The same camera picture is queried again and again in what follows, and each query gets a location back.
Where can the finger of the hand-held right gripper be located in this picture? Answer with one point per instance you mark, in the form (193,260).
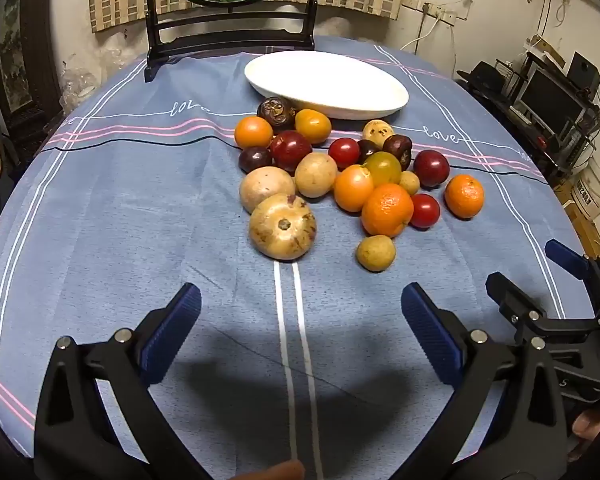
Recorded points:
(505,292)
(566,256)

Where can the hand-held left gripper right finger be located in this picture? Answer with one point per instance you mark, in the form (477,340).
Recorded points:
(430,335)

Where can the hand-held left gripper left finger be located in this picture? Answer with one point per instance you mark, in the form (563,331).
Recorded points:
(172,330)

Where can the olive tan longan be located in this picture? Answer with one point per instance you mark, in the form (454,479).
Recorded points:
(376,252)

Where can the textured orange mandarin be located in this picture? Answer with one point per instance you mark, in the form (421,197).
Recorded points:
(464,196)

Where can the red cherry tomato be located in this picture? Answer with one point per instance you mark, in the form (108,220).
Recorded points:
(425,211)
(343,152)

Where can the large orange mandarin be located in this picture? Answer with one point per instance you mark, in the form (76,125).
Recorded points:
(387,209)

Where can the red apple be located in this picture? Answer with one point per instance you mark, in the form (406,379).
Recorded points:
(431,167)

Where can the small tan longan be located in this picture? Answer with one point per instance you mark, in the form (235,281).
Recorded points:
(409,182)

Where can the large pale speckled pomegranate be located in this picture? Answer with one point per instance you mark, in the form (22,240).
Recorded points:
(282,227)

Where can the tan round passion fruit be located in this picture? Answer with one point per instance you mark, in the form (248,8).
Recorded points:
(264,185)

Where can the green-yellow tomato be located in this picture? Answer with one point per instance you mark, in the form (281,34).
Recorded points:
(382,167)

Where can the maroon mangosteen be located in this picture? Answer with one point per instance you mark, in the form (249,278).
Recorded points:
(398,147)

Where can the dark purple plum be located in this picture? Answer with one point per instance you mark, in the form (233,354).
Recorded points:
(255,159)

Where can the small dark cherry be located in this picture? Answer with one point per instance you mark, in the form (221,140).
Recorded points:
(367,149)

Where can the tan oval passion fruit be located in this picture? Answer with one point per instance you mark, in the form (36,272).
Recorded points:
(316,174)

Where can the small smooth orange mandarin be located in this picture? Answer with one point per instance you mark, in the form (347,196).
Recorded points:
(253,131)

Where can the red plum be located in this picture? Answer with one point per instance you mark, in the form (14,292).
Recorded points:
(291,150)

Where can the yellow-orange round tomato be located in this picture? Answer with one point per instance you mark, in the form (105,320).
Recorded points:
(312,125)

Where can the dark brown wrinkled mangosteen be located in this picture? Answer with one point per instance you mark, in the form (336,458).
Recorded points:
(277,112)

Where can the white oval plate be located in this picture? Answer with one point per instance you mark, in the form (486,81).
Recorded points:
(325,82)

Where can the person's right hand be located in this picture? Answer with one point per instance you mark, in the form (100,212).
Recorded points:
(589,425)

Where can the person's left hand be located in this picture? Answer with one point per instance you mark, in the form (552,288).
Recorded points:
(275,471)

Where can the white plastic bucket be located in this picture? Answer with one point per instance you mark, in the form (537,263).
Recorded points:
(592,187)

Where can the black computer desk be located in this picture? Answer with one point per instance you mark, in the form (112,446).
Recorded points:
(560,152)

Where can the blue striped tablecloth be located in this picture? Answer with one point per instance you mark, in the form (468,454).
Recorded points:
(130,220)

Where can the computer monitor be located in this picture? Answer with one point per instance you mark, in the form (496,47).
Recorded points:
(550,97)

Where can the black speaker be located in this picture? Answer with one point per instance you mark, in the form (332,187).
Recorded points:
(583,71)

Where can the black bag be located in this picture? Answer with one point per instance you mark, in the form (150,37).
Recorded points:
(482,77)

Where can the clear plastic wrap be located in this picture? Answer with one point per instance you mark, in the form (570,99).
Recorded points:
(77,82)

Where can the round fish picture stand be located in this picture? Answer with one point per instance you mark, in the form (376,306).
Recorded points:
(230,27)

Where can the white crumpled plastic sheet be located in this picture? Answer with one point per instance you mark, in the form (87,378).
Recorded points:
(337,27)

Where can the dark framed picture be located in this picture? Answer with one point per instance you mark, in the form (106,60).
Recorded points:
(15,45)

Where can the white wall socket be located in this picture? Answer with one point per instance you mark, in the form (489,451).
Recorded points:
(428,8)
(448,16)
(411,1)

